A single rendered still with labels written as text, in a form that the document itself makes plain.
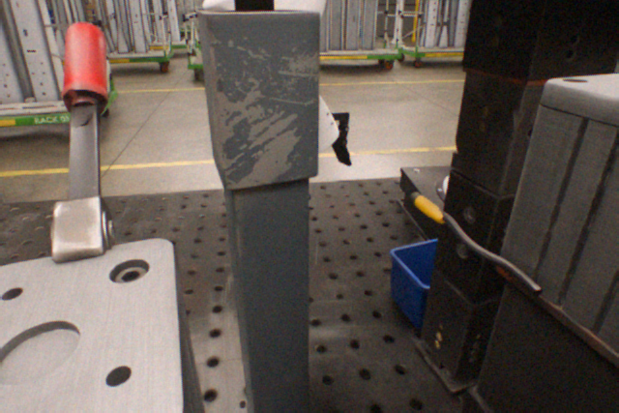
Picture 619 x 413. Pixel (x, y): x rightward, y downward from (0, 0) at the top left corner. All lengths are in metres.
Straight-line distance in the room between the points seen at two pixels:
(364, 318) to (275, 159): 0.41
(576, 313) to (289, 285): 0.20
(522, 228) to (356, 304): 0.43
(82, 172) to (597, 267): 0.24
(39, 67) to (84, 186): 4.08
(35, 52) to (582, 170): 4.18
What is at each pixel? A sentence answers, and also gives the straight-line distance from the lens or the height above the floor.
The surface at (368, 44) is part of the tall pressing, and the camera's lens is 7.51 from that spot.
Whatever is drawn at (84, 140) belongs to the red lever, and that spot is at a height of 1.09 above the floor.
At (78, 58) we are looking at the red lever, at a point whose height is 1.12.
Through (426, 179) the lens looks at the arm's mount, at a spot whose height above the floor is 0.79.
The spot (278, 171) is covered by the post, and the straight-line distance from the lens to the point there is 0.27.
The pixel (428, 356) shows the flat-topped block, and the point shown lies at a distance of 0.59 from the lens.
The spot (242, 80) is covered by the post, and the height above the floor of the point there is 1.10.
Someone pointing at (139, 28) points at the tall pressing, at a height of 0.73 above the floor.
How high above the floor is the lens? 1.15
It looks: 25 degrees down
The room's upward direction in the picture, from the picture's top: straight up
